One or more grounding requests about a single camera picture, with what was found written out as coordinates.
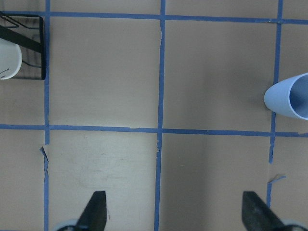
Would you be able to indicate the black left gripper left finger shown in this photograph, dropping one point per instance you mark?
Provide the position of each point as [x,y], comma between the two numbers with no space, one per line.
[94,216]

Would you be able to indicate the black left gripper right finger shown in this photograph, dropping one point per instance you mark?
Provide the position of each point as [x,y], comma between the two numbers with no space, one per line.
[256,216]

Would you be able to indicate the light blue plastic cup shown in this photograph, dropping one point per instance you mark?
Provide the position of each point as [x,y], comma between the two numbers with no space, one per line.
[289,97]

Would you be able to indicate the white ceramic mug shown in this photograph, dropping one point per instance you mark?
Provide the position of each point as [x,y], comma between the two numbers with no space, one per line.
[10,59]

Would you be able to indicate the black wire mug rack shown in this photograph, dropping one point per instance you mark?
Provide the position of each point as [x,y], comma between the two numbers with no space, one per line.
[27,31]

